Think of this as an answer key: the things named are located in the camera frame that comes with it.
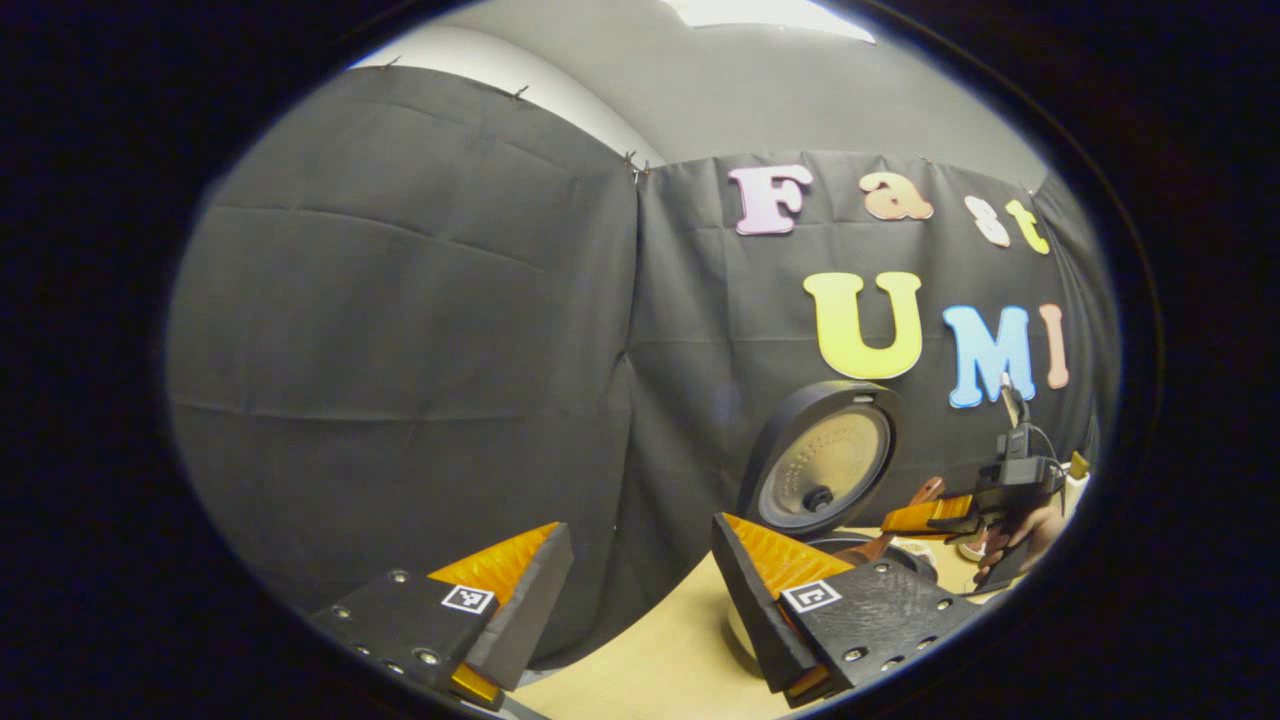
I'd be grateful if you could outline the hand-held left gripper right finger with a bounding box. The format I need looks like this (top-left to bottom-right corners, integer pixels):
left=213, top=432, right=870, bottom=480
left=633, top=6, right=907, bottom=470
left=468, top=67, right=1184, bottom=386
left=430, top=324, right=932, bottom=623
left=711, top=513, right=986, bottom=709

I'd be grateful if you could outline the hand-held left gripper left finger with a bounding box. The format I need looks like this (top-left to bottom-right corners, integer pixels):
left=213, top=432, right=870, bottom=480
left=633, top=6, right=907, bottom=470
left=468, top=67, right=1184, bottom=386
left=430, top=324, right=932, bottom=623
left=310, top=520, right=576, bottom=713

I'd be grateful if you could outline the dark grey rice cooker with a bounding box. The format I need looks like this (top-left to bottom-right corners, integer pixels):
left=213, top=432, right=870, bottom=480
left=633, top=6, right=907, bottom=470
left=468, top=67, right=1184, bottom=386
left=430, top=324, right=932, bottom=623
left=725, top=380, right=941, bottom=661

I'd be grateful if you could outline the black backdrop cloth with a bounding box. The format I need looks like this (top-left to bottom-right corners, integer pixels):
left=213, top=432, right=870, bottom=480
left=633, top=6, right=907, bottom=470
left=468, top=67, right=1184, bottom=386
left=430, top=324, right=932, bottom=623
left=165, top=65, right=1121, bottom=671

